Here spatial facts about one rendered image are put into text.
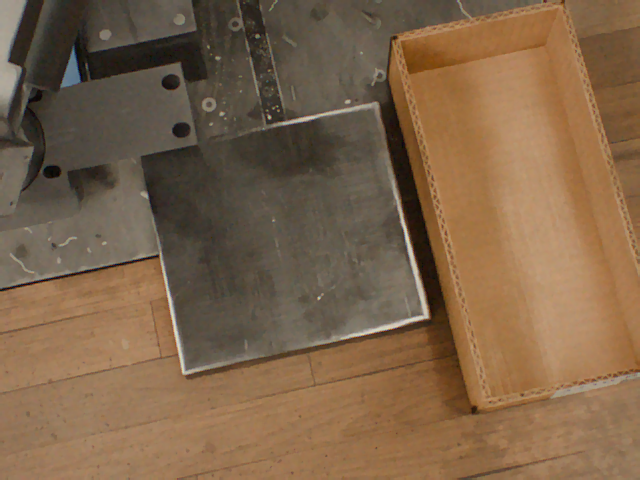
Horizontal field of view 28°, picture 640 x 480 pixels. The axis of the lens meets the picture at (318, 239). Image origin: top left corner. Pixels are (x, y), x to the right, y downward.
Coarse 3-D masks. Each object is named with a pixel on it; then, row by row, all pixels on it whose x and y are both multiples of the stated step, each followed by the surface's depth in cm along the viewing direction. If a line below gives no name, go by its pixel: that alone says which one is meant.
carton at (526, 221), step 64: (448, 64) 93; (512, 64) 93; (576, 64) 86; (448, 128) 92; (512, 128) 92; (576, 128) 90; (448, 192) 91; (512, 192) 91; (576, 192) 91; (448, 256) 83; (512, 256) 89; (576, 256) 89; (512, 320) 88; (576, 320) 88; (512, 384) 87; (576, 384) 85
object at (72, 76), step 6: (72, 54) 84; (72, 60) 84; (72, 66) 83; (66, 72) 83; (72, 72) 83; (78, 72) 83; (66, 78) 83; (72, 78) 83; (78, 78) 83; (66, 84) 83; (72, 84) 83
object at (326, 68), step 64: (192, 0) 95; (256, 0) 95; (320, 0) 95; (384, 0) 95; (448, 0) 95; (512, 0) 95; (256, 64) 94; (320, 64) 94; (384, 64) 94; (128, 192) 91; (0, 256) 90; (64, 256) 90; (128, 256) 90
